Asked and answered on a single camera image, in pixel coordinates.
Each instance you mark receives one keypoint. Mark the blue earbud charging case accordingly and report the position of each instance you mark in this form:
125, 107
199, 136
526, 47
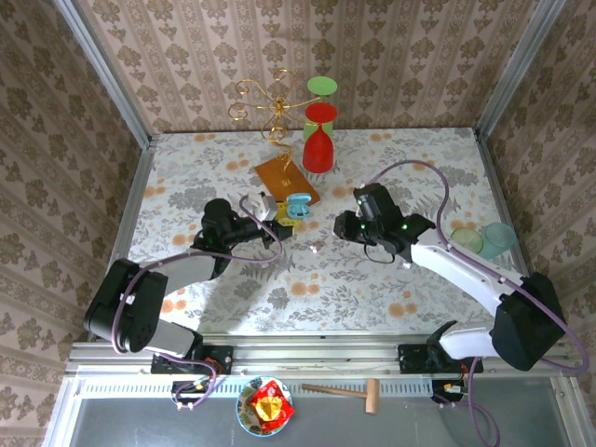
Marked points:
298, 201

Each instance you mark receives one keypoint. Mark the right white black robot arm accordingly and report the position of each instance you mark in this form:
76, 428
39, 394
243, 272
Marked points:
456, 270

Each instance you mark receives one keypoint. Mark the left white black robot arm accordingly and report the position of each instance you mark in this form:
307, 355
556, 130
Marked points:
191, 270

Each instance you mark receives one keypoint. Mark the red plastic goblet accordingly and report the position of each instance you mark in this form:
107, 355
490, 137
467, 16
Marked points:
318, 153

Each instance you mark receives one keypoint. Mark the green translucent cup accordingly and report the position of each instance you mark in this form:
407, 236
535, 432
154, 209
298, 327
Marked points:
467, 239

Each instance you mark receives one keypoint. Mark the teal translucent cup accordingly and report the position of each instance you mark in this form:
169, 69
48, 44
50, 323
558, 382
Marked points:
502, 239

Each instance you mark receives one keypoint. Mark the green plastic goblet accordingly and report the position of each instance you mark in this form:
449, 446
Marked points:
322, 85

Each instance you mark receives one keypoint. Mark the yellow power connector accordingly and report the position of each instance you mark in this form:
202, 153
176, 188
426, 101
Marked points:
451, 388
200, 385

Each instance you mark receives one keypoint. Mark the small wooden mallet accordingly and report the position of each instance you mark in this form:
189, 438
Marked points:
370, 396

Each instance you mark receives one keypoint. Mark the red yellow foil packet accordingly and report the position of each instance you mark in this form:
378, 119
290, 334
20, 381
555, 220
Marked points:
270, 405

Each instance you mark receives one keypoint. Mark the patterned ceramic bowl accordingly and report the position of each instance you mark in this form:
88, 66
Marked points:
242, 410

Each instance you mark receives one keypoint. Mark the aluminium side rail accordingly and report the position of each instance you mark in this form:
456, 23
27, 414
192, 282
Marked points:
494, 177
132, 209

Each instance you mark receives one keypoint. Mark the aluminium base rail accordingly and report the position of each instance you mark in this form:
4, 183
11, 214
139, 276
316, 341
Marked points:
316, 354

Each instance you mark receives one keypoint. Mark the aluminium frame post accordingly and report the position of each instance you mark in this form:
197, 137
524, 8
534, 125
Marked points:
516, 70
104, 74

